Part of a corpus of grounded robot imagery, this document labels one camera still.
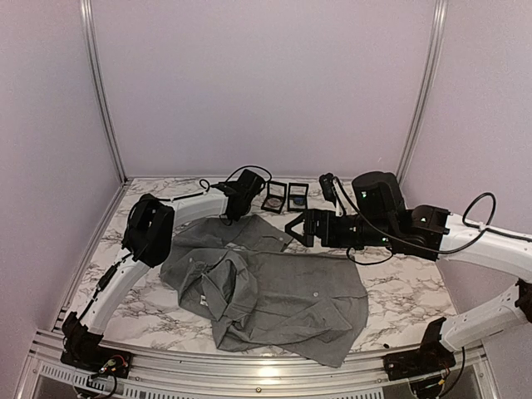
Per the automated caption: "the blue round brooch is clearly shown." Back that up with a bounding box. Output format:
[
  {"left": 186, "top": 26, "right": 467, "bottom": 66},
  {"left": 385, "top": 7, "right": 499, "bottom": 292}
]
[{"left": 293, "top": 198, "right": 305, "bottom": 207}]

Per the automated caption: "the front aluminium rail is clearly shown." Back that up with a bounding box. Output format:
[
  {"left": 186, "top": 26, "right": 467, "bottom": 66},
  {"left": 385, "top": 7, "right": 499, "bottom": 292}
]
[{"left": 15, "top": 331, "right": 499, "bottom": 398}]

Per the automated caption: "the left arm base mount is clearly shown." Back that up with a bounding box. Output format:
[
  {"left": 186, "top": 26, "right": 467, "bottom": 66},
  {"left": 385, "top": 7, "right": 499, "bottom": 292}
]
[{"left": 61, "top": 312, "right": 132, "bottom": 378}]

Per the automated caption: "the left aluminium frame post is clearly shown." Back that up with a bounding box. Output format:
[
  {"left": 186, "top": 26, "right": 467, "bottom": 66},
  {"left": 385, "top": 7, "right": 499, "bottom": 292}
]
[{"left": 80, "top": 0, "right": 128, "bottom": 185}]

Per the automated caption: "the aluminium frame post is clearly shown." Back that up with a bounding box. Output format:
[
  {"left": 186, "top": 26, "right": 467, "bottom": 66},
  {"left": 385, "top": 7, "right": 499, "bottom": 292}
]
[
  {"left": 80, "top": 0, "right": 128, "bottom": 185},
  {"left": 396, "top": 0, "right": 449, "bottom": 185}
]

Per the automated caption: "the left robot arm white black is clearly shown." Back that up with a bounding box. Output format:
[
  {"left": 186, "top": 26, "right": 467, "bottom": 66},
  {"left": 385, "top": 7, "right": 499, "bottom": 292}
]
[{"left": 62, "top": 165, "right": 268, "bottom": 339}]

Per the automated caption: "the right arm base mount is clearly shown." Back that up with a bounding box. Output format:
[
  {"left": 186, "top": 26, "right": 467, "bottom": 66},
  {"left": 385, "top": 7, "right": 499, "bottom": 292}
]
[{"left": 383, "top": 318, "right": 456, "bottom": 381}]

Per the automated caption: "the middle black display frame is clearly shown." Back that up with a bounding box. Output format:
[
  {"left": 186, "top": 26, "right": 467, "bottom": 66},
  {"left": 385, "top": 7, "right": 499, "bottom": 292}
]
[{"left": 261, "top": 180, "right": 288, "bottom": 214}]

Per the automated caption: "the grey button shirt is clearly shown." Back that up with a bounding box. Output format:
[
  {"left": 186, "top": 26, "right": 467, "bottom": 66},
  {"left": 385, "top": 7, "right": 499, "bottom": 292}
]
[{"left": 160, "top": 216, "right": 368, "bottom": 367}]

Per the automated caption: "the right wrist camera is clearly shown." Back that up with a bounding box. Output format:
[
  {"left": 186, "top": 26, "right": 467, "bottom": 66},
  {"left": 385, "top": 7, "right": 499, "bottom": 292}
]
[{"left": 318, "top": 173, "right": 347, "bottom": 216}]

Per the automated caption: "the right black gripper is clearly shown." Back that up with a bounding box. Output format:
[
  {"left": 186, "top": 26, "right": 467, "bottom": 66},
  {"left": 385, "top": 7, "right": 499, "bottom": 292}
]
[{"left": 286, "top": 208, "right": 396, "bottom": 248}]

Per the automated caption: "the pink round brooch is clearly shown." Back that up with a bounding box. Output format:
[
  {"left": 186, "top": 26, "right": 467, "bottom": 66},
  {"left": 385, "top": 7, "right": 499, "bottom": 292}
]
[{"left": 267, "top": 198, "right": 283, "bottom": 209}]

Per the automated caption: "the right aluminium frame post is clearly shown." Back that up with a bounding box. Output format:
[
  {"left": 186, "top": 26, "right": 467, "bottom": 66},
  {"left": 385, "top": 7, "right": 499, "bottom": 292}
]
[{"left": 396, "top": 0, "right": 449, "bottom": 185}]

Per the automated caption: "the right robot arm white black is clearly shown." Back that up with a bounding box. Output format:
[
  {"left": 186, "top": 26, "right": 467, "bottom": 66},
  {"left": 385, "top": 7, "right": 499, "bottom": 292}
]
[{"left": 285, "top": 171, "right": 531, "bottom": 372}]

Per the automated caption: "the black display frame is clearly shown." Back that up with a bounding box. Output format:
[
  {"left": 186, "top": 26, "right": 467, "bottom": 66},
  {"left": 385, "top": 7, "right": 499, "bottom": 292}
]
[
  {"left": 261, "top": 180, "right": 288, "bottom": 214},
  {"left": 287, "top": 182, "right": 309, "bottom": 212}
]

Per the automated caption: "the right black display frame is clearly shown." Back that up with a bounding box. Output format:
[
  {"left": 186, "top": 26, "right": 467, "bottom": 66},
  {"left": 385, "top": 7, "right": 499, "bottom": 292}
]
[{"left": 287, "top": 182, "right": 309, "bottom": 212}]

